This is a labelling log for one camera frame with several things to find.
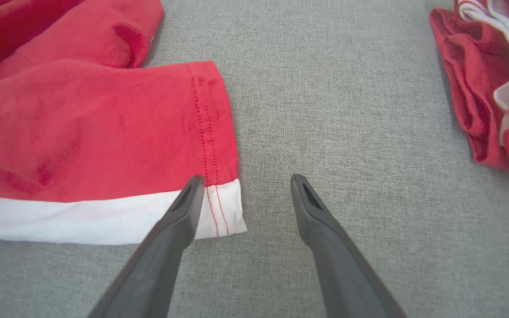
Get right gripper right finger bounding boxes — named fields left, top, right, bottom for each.
left=291, top=174, right=407, bottom=318

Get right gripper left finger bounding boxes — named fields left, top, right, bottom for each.
left=87, top=175, right=205, bottom=318

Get red shorts with white band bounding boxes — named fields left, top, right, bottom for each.
left=0, top=0, right=247, bottom=246

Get red Bulls 23 jersey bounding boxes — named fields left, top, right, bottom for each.
left=429, top=0, right=509, bottom=186

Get grey fabric sofa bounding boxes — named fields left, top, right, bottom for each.
left=0, top=0, right=509, bottom=318

